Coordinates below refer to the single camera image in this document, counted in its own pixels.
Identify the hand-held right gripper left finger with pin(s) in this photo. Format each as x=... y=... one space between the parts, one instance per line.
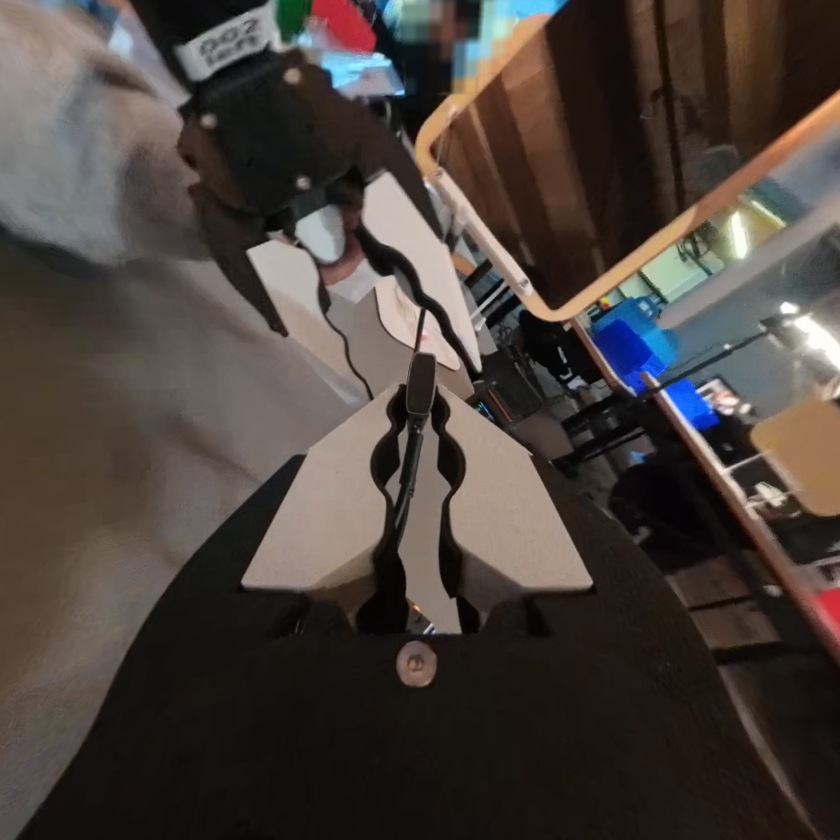
x=315 y=525

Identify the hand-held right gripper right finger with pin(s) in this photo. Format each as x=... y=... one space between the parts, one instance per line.
x=518 y=525

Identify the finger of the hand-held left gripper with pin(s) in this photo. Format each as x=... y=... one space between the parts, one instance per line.
x=413 y=243
x=295 y=289

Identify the person's left forearm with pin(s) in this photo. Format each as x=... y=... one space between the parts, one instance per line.
x=79 y=131

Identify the white flat pad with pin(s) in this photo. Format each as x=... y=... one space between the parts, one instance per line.
x=407 y=321

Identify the black device with small screen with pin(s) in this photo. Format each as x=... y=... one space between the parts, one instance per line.
x=515 y=394

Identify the dark panel with plywood edge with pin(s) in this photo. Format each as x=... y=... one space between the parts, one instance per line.
x=590 y=164

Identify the blue plastic bin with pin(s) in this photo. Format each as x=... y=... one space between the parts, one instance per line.
x=630 y=351
x=689 y=403

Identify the tan board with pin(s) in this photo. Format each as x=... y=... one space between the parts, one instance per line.
x=794 y=453

